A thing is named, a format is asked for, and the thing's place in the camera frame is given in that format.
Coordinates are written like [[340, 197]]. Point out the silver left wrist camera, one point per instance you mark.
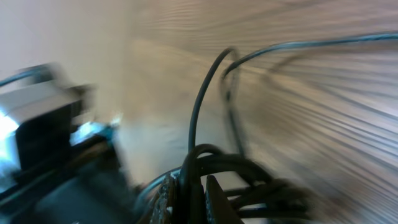
[[36, 125]]

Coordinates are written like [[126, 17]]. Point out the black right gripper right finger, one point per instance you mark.
[[218, 208]]

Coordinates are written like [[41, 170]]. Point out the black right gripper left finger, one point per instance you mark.
[[163, 207]]

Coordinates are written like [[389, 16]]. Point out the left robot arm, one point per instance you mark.
[[85, 186]]

